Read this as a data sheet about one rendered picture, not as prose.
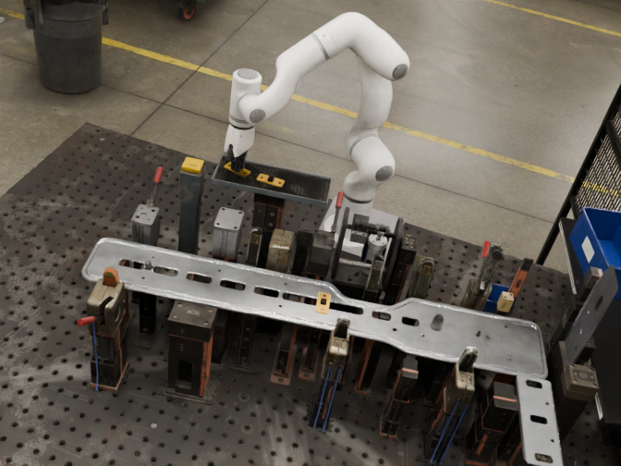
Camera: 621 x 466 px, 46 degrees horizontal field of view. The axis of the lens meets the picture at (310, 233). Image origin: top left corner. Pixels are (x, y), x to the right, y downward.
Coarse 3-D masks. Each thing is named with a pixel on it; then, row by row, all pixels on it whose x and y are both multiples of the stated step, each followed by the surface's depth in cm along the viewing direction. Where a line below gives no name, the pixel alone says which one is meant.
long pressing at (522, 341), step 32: (96, 256) 216; (128, 256) 218; (160, 256) 220; (192, 256) 221; (128, 288) 209; (160, 288) 210; (192, 288) 212; (224, 288) 214; (288, 288) 218; (320, 288) 220; (288, 320) 208; (320, 320) 210; (352, 320) 212; (384, 320) 214; (448, 320) 218; (480, 320) 220; (512, 320) 221; (416, 352) 206; (448, 352) 208; (480, 352) 210; (512, 352) 211; (544, 352) 214
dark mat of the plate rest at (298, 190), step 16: (224, 160) 235; (224, 176) 229; (240, 176) 230; (256, 176) 231; (272, 176) 232; (288, 176) 234; (304, 176) 235; (288, 192) 227; (304, 192) 228; (320, 192) 230
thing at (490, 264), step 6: (492, 246) 213; (498, 246) 214; (492, 252) 215; (498, 252) 211; (486, 258) 216; (492, 258) 216; (498, 258) 211; (486, 264) 216; (492, 264) 217; (486, 270) 218; (492, 270) 218; (480, 276) 219; (486, 276) 219; (492, 276) 218; (480, 282) 219; (486, 282) 222; (486, 288) 220; (486, 294) 221
